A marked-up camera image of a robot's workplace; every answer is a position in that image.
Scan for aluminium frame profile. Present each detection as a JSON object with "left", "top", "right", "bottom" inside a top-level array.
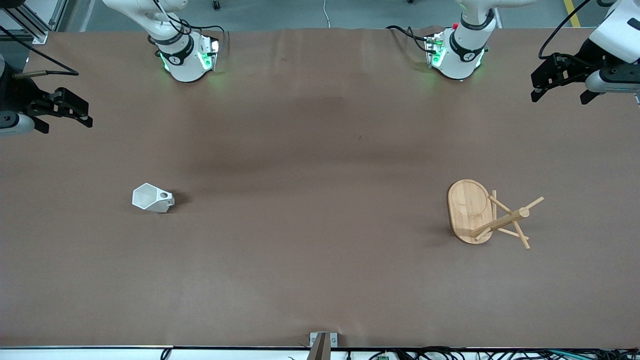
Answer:
[{"left": 0, "top": 0, "right": 77, "bottom": 44}]

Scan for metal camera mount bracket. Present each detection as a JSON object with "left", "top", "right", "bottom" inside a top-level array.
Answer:
[{"left": 309, "top": 332, "right": 339, "bottom": 360}]

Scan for brown paper table cover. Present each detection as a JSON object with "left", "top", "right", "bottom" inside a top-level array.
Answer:
[{"left": 0, "top": 27, "right": 640, "bottom": 349}]

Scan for black cable bundle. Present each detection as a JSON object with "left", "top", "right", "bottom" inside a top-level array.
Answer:
[{"left": 369, "top": 346, "right": 640, "bottom": 360}]

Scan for black right base cable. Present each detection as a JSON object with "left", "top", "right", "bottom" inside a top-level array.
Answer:
[{"left": 149, "top": 0, "right": 229, "bottom": 57}]

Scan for wooden cup rack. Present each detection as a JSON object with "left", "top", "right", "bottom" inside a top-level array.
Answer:
[{"left": 447, "top": 179, "right": 545, "bottom": 250}]

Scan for black base cable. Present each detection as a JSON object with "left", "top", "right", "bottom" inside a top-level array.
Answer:
[
  {"left": 385, "top": 25, "right": 437, "bottom": 54},
  {"left": 149, "top": 0, "right": 229, "bottom": 57}
]

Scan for white faceted cup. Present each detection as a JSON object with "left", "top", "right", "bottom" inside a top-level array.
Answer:
[{"left": 132, "top": 183, "right": 176, "bottom": 214}]

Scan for black left base cable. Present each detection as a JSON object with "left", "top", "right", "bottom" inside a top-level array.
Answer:
[{"left": 385, "top": 25, "right": 437, "bottom": 54}]

